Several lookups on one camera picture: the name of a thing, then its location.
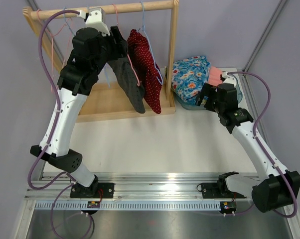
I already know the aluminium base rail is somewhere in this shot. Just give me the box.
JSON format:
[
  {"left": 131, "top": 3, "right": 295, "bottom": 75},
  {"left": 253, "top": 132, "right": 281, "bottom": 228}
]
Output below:
[{"left": 24, "top": 172, "right": 296, "bottom": 201}]

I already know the pink wire hanger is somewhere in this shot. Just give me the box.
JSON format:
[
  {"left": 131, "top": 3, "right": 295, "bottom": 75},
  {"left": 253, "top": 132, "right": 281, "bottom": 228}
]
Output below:
[{"left": 36, "top": 9, "right": 67, "bottom": 81}]

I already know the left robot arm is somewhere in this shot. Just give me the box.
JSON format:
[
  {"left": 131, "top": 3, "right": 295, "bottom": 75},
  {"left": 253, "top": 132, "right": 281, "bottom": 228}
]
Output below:
[{"left": 30, "top": 26, "right": 128, "bottom": 198}]

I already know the right aluminium frame post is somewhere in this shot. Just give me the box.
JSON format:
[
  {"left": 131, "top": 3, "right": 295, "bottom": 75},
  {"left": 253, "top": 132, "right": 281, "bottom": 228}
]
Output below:
[{"left": 243, "top": 0, "right": 290, "bottom": 72}]

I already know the blue floral skirt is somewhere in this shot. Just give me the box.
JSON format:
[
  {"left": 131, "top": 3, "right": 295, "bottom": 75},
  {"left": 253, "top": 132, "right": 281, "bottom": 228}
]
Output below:
[{"left": 171, "top": 55, "right": 211, "bottom": 106}]

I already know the teal plastic tub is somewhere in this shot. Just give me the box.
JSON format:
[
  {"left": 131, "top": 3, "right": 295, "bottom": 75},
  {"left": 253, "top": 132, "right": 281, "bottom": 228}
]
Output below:
[{"left": 172, "top": 68, "right": 243, "bottom": 111}]

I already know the red dotted skirt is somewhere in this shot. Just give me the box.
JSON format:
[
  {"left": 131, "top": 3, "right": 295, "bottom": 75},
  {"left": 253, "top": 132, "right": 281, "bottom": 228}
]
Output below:
[{"left": 128, "top": 29, "right": 162, "bottom": 114}]

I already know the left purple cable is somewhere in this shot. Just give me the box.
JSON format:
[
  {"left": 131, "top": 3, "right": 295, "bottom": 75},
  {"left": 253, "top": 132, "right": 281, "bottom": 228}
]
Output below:
[{"left": 27, "top": 9, "right": 96, "bottom": 239}]

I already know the dark grey dotted skirt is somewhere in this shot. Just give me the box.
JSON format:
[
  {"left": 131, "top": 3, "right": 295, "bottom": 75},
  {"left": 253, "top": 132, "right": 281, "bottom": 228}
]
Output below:
[{"left": 108, "top": 58, "right": 146, "bottom": 114}]

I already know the pink pleated skirt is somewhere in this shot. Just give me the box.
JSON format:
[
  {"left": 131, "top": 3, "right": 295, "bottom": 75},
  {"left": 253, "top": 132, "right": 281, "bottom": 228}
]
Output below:
[{"left": 208, "top": 66, "right": 223, "bottom": 86}]

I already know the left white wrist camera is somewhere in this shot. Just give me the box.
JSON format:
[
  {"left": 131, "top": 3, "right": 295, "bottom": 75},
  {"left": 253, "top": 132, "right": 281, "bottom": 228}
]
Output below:
[{"left": 78, "top": 7, "right": 110, "bottom": 36}]

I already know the left aluminium frame post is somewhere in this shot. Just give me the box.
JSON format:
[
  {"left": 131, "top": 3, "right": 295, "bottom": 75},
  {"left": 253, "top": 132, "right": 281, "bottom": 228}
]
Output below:
[{"left": 22, "top": 0, "right": 63, "bottom": 72}]

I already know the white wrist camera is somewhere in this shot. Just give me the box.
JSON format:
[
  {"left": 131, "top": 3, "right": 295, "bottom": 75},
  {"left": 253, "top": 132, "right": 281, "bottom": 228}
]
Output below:
[
  {"left": 78, "top": 7, "right": 110, "bottom": 36},
  {"left": 220, "top": 71, "right": 237, "bottom": 87}
]

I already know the wooden clothes rack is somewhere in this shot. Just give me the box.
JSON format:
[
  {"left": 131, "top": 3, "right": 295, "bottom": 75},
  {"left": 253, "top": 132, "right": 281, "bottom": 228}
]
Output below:
[{"left": 22, "top": 0, "right": 179, "bottom": 122}]

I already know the slotted grey cable duct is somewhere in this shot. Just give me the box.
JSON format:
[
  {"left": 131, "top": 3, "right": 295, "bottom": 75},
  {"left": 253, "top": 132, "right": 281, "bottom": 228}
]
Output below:
[{"left": 35, "top": 200, "right": 221, "bottom": 211}]

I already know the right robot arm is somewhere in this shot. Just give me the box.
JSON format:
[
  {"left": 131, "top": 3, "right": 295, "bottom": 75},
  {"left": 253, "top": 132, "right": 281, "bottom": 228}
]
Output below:
[{"left": 196, "top": 83, "right": 300, "bottom": 217}]

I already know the aluminium frame post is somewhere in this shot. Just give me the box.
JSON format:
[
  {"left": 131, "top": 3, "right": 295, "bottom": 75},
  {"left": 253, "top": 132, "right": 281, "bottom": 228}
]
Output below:
[
  {"left": 22, "top": 0, "right": 63, "bottom": 72},
  {"left": 243, "top": 0, "right": 290, "bottom": 72}
]

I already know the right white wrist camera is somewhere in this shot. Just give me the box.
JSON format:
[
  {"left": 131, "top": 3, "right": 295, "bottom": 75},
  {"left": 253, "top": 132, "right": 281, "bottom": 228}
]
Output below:
[{"left": 220, "top": 71, "right": 237, "bottom": 87}]

